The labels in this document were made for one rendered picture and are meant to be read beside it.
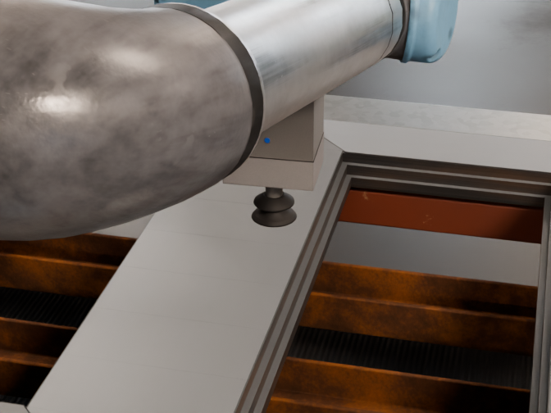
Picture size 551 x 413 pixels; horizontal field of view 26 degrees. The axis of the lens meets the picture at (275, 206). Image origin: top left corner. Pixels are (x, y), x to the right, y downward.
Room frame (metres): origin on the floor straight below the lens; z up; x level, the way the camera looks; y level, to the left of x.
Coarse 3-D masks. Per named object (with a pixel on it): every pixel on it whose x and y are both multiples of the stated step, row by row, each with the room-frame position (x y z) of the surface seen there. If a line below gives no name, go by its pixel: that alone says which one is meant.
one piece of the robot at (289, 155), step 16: (304, 112) 0.95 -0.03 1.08; (320, 112) 0.99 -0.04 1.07; (272, 128) 0.96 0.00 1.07; (288, 128) 0.96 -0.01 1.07; (304, 128) 0.95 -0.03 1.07; (320, 128) 0.99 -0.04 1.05; (272, 144) 0.96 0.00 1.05; (288, 144) 0.96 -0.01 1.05; (304, 144) 0.95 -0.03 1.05; (320, 144) 0.99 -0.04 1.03; (256, 160) 0.96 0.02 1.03; (272, 160) 0.96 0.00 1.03; (288, 160) 0.96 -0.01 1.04; (304, 160) 0.95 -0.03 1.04; (320, 160) 0.99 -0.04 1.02; (240, 176) 0.96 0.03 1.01; (256, 176) 0.96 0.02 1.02; (272, 176) 0.96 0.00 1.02; (288, 176) 0.96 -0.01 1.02; (304, 176) 0.95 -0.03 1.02; (272, 192) 0.98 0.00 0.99
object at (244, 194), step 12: (324, 180) 1.26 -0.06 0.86; (204, 192) 1.23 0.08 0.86; (216, 192) 1.23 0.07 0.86; (228, 192) 1.23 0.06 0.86; (240, 192) 1.23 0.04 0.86; (252, 192) 1.23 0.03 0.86; (288, 192) 1.23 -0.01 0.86; (300, 192) 1.23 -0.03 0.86; (312, 192) 1.23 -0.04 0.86; (324, 192) 1.23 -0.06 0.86; (252, 204) 1.20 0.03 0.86; (300, 204) 1.20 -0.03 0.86; (312, 204) 1.20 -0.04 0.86
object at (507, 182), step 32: (352, 160) 1.34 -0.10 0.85; (384, 160) 1.33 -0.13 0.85; (416, 160) 1.32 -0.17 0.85; (416, 192) 1.30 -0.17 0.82; (448, 192) 1.29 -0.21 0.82; (480, 192) 1.29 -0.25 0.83; (512, 192) 1.28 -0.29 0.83; (544, 192) 1.27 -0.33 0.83; (320, 224) 1.18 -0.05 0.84; (544, 224) 1.20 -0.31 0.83; (320, 256) 1.13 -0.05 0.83; (544, 256) 1.13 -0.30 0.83; (288, 288) 1.03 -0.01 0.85; (544, 288) 1.07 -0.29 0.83; (288, 320) 1.00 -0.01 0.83; (544, 320) 0.99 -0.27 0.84; (288, 352) 0.97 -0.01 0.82; (544, 352) 0.93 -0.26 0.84; (256, 384) 0.88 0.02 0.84; (544, 384) 0.88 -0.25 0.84
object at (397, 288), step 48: (0, 240) 1.39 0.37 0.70; (48, 240) 1.37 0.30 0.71; (96, 240) 1.36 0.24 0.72; (48, 288) 1.29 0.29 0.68; (96, 288) 1.28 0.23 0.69; (336, 288) 1.28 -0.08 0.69; (384, 288) 1.27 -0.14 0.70; (432, 288) 1.25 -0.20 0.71; (480, 288) 1.24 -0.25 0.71; (528, 288) 1.23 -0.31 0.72; (384, 336) 1.19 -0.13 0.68; (432, 336) 1.18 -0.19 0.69; (480, 336) 1.17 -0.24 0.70; (528, 336) 1.16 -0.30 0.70
